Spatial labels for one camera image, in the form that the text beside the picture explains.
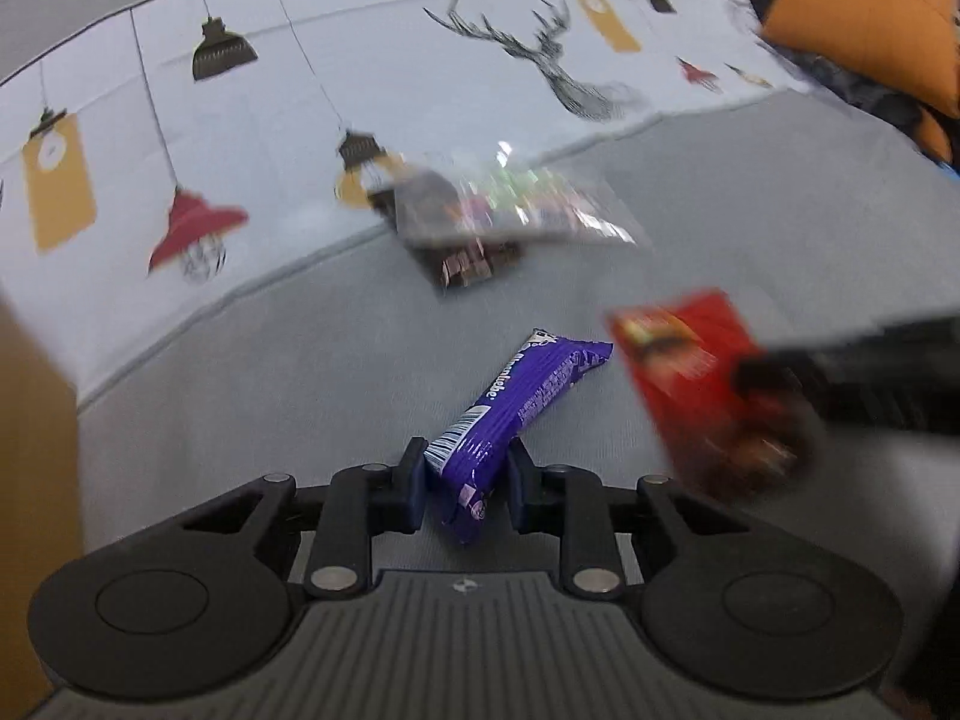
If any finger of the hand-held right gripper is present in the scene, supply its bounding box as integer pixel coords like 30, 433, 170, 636
730, 345, 835, 410

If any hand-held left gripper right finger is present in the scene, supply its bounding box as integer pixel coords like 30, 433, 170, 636
506, 439, 745, 599

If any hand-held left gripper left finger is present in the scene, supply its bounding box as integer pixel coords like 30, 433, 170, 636
184, 437, 430, 599

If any purple chocolate bar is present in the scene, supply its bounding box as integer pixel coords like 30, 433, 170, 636
423, 328, 615, 548

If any red snack packet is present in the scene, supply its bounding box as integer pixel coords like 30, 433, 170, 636
606, 288, 815, 505

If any brown cardboard box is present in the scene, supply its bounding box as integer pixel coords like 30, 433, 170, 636
0, 294, 86, 720

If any printed grey bed sheet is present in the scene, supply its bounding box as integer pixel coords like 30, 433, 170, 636
0, 0, 960, 616

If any dark brown snack packet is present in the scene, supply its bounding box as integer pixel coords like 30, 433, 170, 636
388, 184, 527, 295

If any clear candy bag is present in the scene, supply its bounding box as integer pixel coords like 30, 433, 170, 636
397, 154, 642, 250

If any orange pillow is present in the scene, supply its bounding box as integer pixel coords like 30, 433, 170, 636
759, 0, 960, 166

